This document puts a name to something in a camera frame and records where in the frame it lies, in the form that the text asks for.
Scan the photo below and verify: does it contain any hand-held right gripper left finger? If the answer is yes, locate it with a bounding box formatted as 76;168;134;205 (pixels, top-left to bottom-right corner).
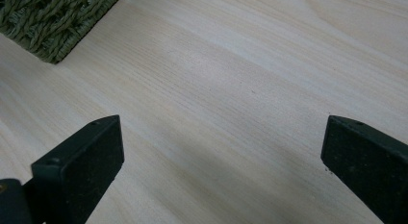
22;114;125;224

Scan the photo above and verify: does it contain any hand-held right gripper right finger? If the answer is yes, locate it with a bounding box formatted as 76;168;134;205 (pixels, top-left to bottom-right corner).
319;114;408;224

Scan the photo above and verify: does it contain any green woven basket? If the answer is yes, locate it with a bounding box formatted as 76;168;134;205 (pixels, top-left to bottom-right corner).
0;0;125;65

